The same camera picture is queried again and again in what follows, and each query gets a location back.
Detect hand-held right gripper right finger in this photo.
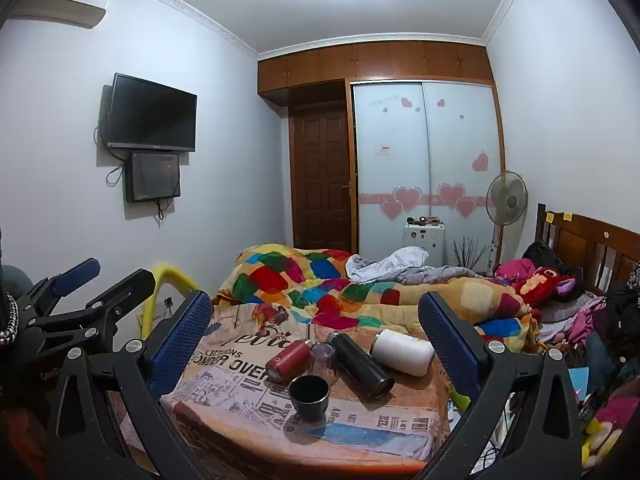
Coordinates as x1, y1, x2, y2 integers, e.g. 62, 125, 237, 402
418, 291, 586, 480

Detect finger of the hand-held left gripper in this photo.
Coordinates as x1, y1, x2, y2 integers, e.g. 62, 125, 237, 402
14, 258, 102, 328
20, 268, 157, 361

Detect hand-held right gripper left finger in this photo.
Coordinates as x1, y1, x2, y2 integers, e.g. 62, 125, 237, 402
44, 290, 222, 480

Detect white cup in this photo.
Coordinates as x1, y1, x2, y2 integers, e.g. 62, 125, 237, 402
371, 329, 436, 376

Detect tall black thermos cup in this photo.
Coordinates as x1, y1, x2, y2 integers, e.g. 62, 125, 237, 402
329, 332, 396, 401

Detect red cup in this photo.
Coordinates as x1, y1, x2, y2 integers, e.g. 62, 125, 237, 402
264, 339, 312, 385

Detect small clear cup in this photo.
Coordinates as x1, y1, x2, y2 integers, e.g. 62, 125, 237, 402
309, 342, 337, 374

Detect short black cup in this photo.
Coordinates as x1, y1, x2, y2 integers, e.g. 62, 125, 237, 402
288, 375, 331, 422

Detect newspaper print tablecloth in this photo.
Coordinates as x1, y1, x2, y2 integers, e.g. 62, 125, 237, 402
160, 302, 462, 462

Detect grey bed sheet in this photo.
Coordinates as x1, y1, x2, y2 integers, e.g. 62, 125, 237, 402
400, 264, 497, 287

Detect dried twig bundle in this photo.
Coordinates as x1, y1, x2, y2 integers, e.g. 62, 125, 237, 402
452, 236, 494, 272

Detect pink cloth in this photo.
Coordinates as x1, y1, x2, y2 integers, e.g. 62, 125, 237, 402
494, 258, 537, 287

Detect white checked garment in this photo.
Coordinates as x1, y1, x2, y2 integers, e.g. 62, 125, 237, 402
346, 246, 432, 282

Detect small white cabinet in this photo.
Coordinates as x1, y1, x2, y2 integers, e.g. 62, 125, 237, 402
402, 223, 446, 264

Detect red plush toy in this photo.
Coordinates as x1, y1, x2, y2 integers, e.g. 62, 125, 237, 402
514, 266, 582, 312

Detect colourful patchwork quilt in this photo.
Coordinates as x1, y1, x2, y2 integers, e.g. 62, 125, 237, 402
215, 244, 545, 357

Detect black bag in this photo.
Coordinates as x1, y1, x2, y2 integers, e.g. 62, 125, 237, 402
522, 240, 557, 267

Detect pink clothes pile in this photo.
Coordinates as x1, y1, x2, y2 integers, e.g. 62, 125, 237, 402
569, 296, 610, 353

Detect standing fan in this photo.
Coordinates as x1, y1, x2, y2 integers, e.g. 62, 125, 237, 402
486, 170, 529, 275

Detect wooden headboard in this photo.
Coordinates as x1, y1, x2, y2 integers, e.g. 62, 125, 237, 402
535, 203, 640, 302

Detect dark clothing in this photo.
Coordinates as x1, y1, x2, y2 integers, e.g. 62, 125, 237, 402
599, 265, 640, 356

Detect yellow plush toy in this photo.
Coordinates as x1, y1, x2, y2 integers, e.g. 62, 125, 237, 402
581, 417, 627, 470

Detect sliding wardrobe with heart stickers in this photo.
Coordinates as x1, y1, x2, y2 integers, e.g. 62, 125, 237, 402
349, 79, 507, 273

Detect brown wooden door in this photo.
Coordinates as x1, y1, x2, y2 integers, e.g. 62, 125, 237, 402
289, 104, 355, 254

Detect wooden overhead cabinets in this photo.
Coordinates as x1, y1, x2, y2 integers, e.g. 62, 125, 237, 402
257, 40, 496, 109

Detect small black wall monitor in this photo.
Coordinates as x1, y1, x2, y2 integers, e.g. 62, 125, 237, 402
125, 152, 182, 204

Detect wall-mounted black television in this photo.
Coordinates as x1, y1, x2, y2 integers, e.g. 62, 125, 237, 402
100, 73, 198, 154

